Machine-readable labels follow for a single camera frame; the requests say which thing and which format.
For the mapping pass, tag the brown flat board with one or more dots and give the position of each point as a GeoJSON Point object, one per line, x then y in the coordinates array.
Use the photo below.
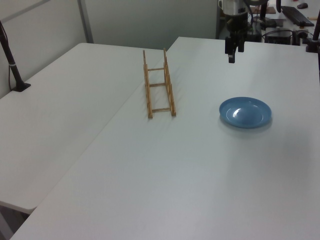
{"type": "Point", "coordinates": [270, 10]}

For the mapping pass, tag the black computer keyboard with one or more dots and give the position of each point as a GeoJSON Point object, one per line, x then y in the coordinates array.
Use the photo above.
{"type": "Point", "coordinates": [297, 15]}

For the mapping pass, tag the black camera stand with base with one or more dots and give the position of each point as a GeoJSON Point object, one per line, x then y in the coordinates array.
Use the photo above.
{"type": "Point", "coordinates": [11, 62]}

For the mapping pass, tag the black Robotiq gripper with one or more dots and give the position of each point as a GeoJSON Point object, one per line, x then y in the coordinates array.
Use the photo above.
{"type": "Point", "coordinates": [236, 23]}

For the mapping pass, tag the blue round plate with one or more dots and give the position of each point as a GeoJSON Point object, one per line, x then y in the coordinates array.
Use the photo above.
{"type": "Point", "coordinates": [245, 113]}

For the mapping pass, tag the dark computer mouse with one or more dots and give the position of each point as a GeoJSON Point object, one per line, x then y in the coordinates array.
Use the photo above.
{"type": "Point", "coordinates": [302, 5]}

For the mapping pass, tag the wooden plate rack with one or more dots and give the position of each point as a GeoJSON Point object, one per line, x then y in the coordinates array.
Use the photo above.
{"type": "Point", "coordinates": [160, 85]}

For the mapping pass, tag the grey partition frame post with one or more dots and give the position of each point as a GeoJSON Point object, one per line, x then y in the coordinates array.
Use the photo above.
{"type": "Point", "coordinates": [85, 21]}

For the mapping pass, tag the black electronics box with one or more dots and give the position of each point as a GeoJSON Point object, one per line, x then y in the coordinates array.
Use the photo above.
{"type": "Point", "coordinates": [277, 37]}

